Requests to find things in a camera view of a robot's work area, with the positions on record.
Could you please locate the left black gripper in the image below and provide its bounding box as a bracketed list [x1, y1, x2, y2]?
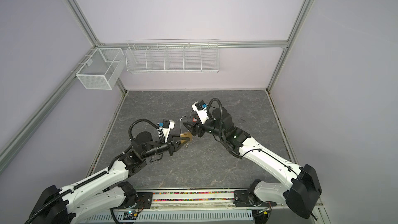
[142, 133, 189, 159]

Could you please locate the brass padlock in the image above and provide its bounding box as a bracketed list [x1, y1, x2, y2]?
[179, 115, 193, 147]

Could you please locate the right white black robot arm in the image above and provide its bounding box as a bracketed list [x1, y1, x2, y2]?
[184, 98, 322, 219]

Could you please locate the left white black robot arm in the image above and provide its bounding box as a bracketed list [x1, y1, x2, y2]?
[26, 119, 192, 224]

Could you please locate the white mesh box basket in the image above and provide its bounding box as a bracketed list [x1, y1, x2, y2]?
[76, 48, 126, 90]

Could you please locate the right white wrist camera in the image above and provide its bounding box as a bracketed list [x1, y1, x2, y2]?
[192, 100, 209, 124]

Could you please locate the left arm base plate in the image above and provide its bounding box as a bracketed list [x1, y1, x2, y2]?
[113, 191, 153, 209]

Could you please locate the aluminium front rail frame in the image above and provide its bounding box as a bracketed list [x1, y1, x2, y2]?
[55, 187, 330, 224]

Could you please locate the long white wire basket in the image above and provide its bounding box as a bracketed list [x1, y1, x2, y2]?
[125, 39, 220, 73]

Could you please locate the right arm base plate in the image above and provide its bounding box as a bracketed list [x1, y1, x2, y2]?
[233, 190, 277, 207]

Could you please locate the white vented cable duct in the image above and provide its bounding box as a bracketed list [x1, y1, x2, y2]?
[70, 209, 254, 224]

